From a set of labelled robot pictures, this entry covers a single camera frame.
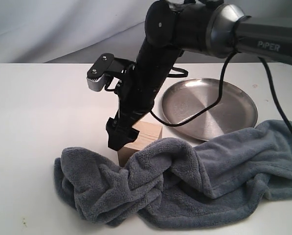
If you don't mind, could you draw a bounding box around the wooden cube block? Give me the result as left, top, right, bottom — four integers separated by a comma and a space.
117, 121, 163, 166

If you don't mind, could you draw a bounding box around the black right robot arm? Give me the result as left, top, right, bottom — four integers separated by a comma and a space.
106, 0, 292, 151

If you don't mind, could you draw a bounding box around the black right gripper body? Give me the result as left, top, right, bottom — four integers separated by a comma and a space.
106, 63, 170, 143

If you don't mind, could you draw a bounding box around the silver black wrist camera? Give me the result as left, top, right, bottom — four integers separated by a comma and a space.
87, 53, 114, 92

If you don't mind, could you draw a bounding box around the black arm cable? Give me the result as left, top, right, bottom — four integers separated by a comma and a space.
101, 0, 292, 211

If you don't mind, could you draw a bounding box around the round steel plate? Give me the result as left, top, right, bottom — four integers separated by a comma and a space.
160, 78, 258, 141

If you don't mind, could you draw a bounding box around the white backdrop sheet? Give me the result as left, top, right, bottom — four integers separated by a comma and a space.
0, 0, 292, 64

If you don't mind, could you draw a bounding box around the blue fleece towel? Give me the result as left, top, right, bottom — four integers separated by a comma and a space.
54, 120, 292, 229

